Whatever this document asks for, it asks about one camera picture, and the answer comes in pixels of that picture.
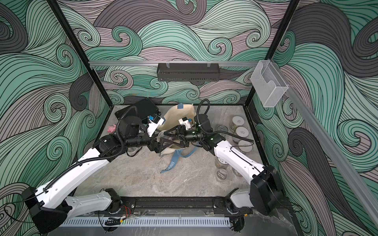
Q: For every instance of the clear red label jar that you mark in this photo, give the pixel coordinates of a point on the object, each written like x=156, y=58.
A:
x=222, y=175

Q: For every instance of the beige canvas tote bag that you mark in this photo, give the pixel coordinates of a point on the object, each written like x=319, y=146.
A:
x=172, y=117

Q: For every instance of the black hard case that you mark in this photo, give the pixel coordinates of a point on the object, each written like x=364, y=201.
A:
x=145, y=108

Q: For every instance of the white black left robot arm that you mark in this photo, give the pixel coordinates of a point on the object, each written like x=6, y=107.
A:
x=50, y=205

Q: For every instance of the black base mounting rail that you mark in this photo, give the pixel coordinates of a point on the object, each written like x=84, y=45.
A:
x=218, y=205

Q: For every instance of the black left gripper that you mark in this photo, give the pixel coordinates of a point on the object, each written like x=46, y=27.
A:
x=152, y=146

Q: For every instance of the pink small toy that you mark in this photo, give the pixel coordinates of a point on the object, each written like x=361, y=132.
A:
x=112, y=129

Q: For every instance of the green label seed jar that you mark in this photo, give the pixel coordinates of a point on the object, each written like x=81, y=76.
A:
x=236, y=122

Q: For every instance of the aluminium wall rail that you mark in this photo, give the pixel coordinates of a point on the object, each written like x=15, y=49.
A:
x=168, y=63

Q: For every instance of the clear acrylic wall box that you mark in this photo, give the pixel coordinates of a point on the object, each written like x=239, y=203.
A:
x=268, y=82

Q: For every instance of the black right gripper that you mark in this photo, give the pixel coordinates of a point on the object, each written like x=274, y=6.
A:
x=184, y=136

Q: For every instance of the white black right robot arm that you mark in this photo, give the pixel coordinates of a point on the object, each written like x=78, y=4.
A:
x=265, y=189

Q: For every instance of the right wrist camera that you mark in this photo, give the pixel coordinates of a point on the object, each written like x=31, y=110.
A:
x=187, y=123

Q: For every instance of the black perforated wall shelf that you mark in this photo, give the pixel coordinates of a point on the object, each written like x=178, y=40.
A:
x=188, y=73

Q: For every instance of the white slotted cable duct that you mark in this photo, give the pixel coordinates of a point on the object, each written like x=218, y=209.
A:
x=149, y=222

